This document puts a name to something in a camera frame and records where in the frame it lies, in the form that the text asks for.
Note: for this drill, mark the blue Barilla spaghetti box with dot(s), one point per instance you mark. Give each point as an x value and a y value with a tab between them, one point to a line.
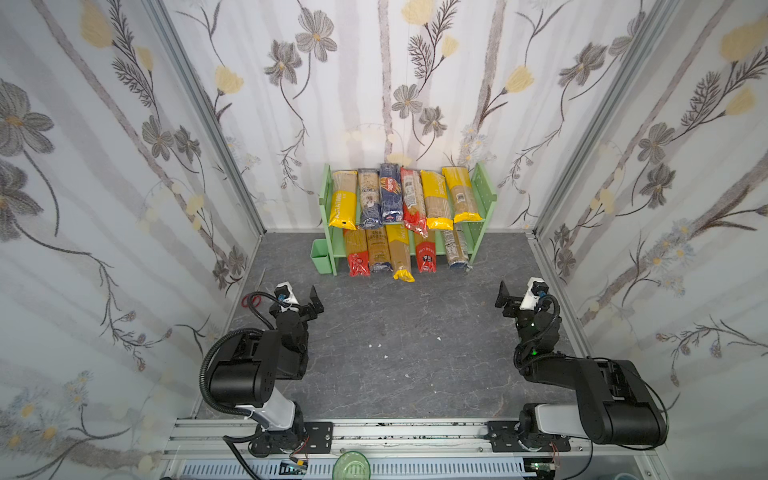
391	201

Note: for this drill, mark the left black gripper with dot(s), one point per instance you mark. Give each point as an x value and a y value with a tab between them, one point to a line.
303	308

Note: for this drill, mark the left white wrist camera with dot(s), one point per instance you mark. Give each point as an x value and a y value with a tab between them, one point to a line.
285	293

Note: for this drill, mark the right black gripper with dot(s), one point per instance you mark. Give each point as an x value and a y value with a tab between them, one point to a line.
515	305

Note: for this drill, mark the yellow Pastatime spaghetti bag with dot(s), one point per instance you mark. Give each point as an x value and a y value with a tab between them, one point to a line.
436	199

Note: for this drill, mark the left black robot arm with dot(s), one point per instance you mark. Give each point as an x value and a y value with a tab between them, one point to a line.
239	372

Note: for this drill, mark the green round plastic lid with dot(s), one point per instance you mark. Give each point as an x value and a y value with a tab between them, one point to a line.
352	465

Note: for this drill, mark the white slotted cable duct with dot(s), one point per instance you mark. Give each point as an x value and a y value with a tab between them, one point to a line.
395	468

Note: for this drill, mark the red handled scissors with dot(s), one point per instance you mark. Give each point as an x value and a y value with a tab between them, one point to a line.
248	301

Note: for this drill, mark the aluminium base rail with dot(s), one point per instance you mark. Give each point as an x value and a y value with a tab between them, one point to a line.
196	449

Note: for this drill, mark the blue gold Meli pasta bag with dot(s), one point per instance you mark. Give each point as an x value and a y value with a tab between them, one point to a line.
378	250

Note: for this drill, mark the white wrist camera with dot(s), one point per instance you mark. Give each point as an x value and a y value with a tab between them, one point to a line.
285	293
536	289

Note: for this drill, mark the clear barcode spaghetti bag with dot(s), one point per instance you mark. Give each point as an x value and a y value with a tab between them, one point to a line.
456	250

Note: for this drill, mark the blue portrait spaghetti bag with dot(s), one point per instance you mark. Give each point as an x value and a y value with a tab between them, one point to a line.
369	197

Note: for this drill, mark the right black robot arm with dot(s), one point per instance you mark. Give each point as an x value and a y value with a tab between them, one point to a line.
614	405

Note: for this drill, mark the small green cup bin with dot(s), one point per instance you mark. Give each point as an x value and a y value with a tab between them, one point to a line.
321	257

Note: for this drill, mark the yellow label spaghetti bag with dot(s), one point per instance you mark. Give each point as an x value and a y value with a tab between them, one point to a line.
344	200

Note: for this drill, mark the green two-tier shelf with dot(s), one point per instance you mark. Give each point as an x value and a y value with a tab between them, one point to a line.
485	194

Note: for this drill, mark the red white-label spaghetti bag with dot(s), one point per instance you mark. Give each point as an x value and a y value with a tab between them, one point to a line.
414	208

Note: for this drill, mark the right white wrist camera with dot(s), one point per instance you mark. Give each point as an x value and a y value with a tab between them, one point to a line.
536	289

